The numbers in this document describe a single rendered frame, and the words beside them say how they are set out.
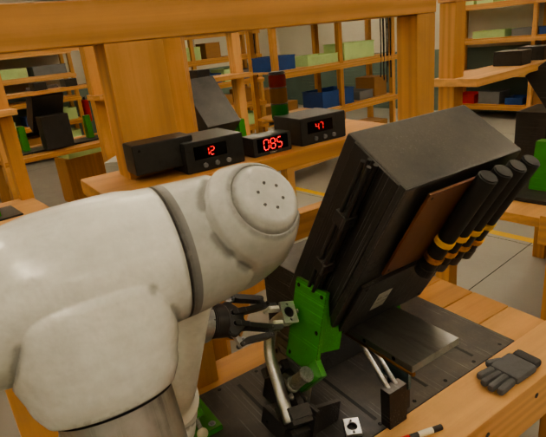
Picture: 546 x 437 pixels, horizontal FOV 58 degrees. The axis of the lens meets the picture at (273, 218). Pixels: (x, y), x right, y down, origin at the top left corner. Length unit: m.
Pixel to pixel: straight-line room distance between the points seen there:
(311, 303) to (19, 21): 0.86
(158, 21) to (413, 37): 0.89
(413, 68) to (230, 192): 1.42
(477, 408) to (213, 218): 1.11
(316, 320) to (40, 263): 0.85
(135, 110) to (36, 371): 0.89
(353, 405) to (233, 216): 1.04
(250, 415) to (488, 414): 0.60
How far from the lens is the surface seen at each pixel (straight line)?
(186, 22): 1.28
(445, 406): 1.43
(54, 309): 0.41
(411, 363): 1.17
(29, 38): 1.18
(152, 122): 1.24
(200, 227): 0.43
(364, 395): 1.44
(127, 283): 0.41
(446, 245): 1.11
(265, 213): 0.42
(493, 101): 10.25
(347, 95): 7.21
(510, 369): 1.54
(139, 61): 1.23
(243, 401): 1.45
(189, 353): 0.78
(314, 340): 1.20
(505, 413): 1.48
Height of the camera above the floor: 1.83
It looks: 20 degrees down
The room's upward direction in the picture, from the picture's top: 6 degrees counter-clockwise
